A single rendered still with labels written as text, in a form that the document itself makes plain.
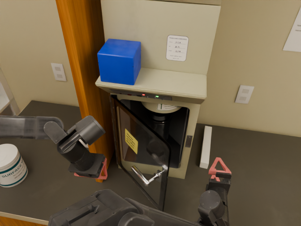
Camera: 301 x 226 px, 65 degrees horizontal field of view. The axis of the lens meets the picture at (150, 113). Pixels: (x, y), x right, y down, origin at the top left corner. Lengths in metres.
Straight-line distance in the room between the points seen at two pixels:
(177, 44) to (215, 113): 0.78
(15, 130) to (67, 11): 0.32
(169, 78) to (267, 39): 0.62
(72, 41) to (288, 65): 0.98
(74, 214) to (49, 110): 1.19
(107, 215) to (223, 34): 0.96
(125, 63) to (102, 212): 0.39
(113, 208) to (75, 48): 0.45
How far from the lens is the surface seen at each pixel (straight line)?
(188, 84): 0.70
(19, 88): 1.74
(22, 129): 0.66
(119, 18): 0.72
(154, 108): 0.88
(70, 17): 0.67
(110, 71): 0.67
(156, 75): 0.73
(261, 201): 1.21
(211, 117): 1.44
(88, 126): 0.66
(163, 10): 0.69
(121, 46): 0.69
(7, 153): 1.19
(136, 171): 0.84
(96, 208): 0.44
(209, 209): 0.70
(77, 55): 0.71
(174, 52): 0.73
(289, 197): 1.27
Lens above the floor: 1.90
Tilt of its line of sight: 41 degrees down
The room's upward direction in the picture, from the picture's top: 2 degrees clockwise
